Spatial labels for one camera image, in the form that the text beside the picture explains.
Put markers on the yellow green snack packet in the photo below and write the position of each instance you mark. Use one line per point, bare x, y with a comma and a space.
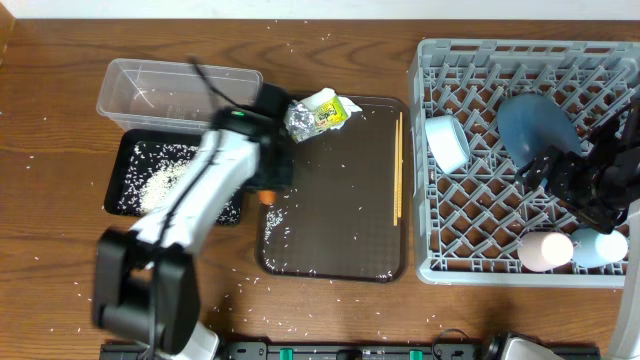
329, 114

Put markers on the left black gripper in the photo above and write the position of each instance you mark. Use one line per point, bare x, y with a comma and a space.
273, 167

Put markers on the grey dishwasher rack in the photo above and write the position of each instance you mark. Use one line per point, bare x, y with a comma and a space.
467, 224

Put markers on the silver foil wrapper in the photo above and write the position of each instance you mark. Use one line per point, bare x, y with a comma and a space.
300, 122

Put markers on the light blue rice bowl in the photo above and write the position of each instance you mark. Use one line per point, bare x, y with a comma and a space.
447, 142

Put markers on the wooden chopstick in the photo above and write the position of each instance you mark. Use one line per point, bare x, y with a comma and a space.
399, 157
395, 188

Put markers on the blue cup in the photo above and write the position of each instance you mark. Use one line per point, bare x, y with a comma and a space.
594, 249

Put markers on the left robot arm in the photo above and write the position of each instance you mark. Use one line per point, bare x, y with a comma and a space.
145, 285

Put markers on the white rice pile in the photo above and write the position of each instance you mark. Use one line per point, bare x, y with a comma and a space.
161, 182

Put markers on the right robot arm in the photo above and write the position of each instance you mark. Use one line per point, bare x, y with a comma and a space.
619, 135

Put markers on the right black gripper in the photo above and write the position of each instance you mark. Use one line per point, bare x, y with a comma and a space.
555, 170

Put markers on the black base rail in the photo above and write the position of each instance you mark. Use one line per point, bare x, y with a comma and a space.
263, 351

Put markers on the orange carrot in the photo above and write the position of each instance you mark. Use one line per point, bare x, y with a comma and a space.
267, 197

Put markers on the pink cup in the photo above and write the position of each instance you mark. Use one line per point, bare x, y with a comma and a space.
544, 251

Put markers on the white tissue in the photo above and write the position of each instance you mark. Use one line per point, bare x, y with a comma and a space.
326, 94

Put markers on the brown serving tray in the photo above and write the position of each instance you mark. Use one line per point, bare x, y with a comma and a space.
336, 220

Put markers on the blue plate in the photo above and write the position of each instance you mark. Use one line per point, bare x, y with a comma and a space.
529, 123

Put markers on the black plastic tray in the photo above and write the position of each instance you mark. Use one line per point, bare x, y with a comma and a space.
142, 152

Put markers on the clear plastic bin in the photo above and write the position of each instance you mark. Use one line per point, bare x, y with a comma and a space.
171, 96

